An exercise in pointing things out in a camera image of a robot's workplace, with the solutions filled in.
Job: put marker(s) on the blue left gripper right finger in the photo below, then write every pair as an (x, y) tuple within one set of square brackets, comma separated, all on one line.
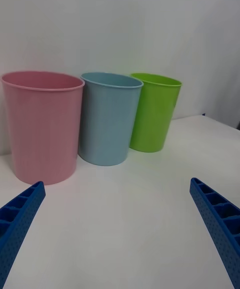
[(217, 224)]

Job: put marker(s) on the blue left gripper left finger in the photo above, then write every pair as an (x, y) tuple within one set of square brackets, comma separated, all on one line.
[(17, 226)]

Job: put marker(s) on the pink plastic bin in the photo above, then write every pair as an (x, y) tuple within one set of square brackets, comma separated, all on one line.
[(42, 131)]

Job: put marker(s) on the green plastic bin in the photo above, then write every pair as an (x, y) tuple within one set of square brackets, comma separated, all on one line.
[(152, 119)]

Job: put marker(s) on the pale blue plastic bin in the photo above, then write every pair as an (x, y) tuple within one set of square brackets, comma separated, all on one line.
[(105, 124)]

